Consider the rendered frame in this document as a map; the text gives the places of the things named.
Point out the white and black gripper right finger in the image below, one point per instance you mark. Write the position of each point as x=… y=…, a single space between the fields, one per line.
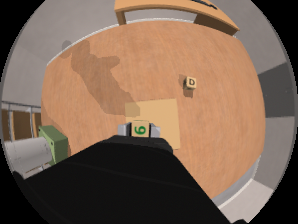
x=154 y=131

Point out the wooden letter block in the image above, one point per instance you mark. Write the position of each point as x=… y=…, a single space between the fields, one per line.
x=140 y=128
x=189 y=83

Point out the tan flat mat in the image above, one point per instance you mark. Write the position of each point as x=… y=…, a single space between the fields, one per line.
x=162 y=113

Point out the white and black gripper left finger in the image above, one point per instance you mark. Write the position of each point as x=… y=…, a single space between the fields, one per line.
x=124 y=129

